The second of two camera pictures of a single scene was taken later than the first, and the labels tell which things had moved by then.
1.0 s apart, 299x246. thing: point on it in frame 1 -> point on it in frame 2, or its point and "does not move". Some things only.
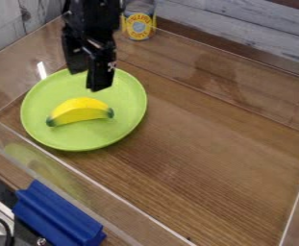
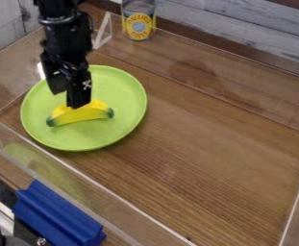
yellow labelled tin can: x=140 y=19 does not move
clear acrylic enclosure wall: x=17 y=161 does not move
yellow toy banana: x=81 y=109 does not move
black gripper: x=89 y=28 -> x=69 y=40
